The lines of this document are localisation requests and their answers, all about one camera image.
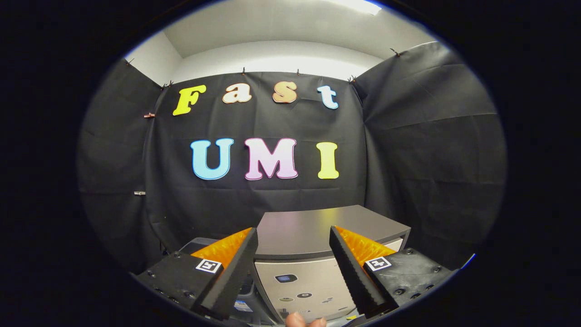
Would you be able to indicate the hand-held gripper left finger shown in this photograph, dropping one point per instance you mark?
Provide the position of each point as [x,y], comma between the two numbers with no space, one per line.
[233,274]

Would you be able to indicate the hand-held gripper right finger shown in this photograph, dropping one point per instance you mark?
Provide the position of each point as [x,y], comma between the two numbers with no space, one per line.
[352,274]

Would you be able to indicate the black backdrop cloth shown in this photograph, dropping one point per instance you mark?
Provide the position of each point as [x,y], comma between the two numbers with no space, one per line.
[431,159]

